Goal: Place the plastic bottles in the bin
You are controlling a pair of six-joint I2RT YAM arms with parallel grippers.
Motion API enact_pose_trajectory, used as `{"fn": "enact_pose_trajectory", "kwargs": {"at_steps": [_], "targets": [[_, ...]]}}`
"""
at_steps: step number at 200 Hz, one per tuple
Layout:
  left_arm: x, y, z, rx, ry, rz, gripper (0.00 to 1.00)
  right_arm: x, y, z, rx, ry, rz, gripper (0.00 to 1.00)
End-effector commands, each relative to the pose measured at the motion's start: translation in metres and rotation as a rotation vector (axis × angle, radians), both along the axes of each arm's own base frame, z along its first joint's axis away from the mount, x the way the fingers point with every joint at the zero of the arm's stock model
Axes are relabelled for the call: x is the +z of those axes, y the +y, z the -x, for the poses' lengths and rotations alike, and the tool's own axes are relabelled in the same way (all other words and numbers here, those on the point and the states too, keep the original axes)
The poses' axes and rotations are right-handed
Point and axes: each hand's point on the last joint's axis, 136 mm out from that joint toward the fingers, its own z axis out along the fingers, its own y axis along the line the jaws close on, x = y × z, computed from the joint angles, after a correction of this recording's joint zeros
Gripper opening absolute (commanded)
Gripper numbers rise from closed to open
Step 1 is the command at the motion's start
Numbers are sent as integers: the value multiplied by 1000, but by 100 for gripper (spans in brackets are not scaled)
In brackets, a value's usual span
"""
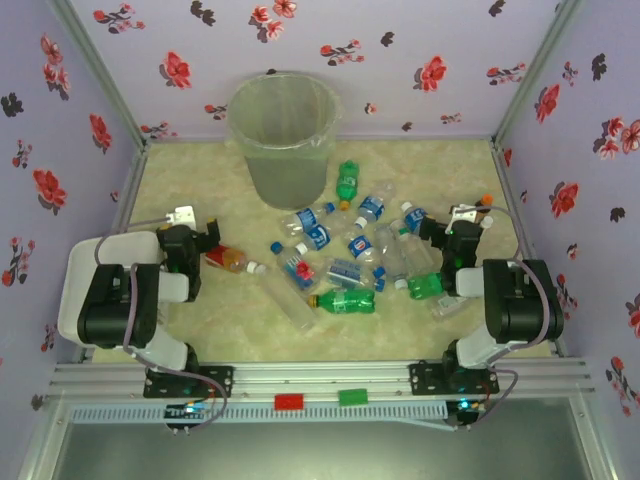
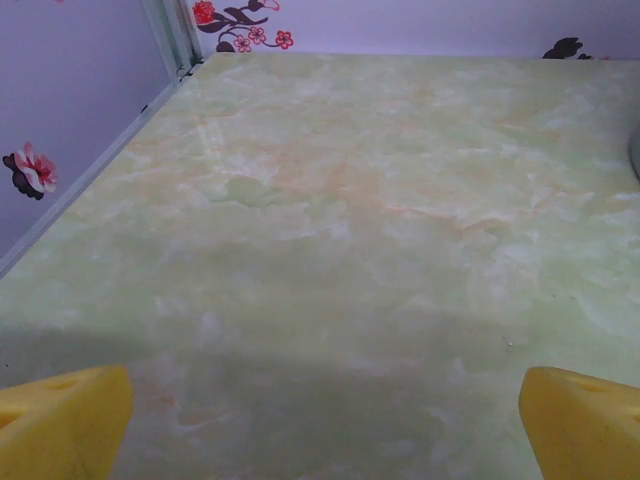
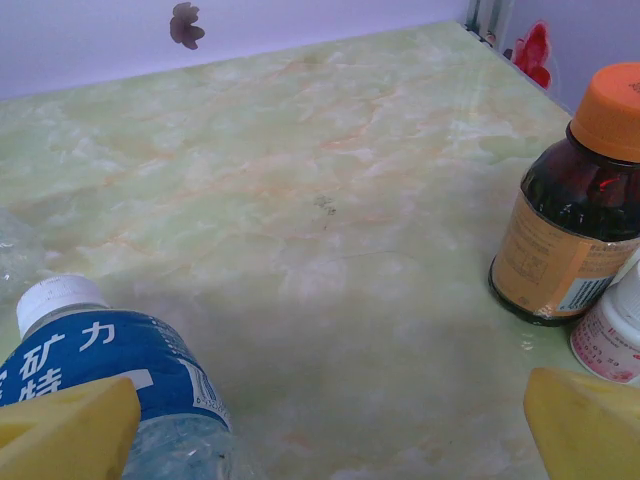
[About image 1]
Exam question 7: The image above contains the blue label bottle white cap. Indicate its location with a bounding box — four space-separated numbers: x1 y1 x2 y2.
353 182 399 229
294 224 334 256
399 201 430 236

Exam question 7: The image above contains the clear bottle green ring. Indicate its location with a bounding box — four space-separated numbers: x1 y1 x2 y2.
392 219 436 281

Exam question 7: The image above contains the red label amber bottle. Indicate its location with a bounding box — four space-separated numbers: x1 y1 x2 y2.
204 244 269 276

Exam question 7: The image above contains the green bottle white cap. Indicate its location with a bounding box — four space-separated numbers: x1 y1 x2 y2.
407 272 446 301

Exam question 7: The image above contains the clear bottle white label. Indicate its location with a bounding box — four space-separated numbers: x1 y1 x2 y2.
429 294 474 321

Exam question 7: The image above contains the round logo blue label bottle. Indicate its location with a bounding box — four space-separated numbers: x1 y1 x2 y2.
344 230 384 266

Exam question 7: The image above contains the grey mesh waste bin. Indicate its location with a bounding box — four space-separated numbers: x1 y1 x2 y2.
228 73 341 210

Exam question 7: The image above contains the clear plastic bin liner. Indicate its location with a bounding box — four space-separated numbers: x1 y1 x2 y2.
227 72 344 161

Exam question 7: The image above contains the clear bottle white cap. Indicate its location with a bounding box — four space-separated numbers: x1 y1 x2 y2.
373 224 410 291

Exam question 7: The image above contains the red flower label bottle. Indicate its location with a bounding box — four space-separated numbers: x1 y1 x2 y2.
269 241 321 294

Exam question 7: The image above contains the green bottle orange cap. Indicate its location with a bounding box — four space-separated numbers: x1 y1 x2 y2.
334 159 362 211

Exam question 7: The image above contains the crushed clear bottle blue cap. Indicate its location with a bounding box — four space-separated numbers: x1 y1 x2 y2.
322 257 387 290

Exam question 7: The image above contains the green bottle yellow cap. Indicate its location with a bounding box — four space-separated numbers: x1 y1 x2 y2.
306 287 377 317

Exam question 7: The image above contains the red plastic block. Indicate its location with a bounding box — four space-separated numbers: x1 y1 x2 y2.
273 393 306 412

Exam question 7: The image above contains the grey metal front panel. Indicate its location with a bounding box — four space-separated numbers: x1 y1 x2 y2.
49 422 596 480

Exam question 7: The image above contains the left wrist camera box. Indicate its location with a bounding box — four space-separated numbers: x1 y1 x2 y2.
166 203 196 227

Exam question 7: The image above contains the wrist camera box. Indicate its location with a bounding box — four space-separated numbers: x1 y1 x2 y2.
166 203 196 227
449 203 482 225

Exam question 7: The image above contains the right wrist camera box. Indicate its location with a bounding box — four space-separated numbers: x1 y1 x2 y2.
449 203 482 225

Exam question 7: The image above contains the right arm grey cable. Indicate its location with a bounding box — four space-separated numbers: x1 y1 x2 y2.
452 204 549 431

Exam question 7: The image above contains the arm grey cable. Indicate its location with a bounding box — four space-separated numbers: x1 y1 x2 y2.
93 214 229 432
452 204 549 431

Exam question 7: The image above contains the aluminium table side rail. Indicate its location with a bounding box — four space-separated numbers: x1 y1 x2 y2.
491 139 569 357
110 142 150 236

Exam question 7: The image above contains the left arm grey cable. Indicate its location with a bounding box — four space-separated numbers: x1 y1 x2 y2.
93 214 229 432

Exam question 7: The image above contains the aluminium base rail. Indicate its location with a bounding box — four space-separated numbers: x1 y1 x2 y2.
49 360 597 401

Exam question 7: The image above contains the aluminium frame post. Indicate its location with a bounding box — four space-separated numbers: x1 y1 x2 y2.
492 0 587 146
47 0 150 149

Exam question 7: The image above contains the grey slotted cable duct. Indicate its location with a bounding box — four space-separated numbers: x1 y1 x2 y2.
67 402 447 425

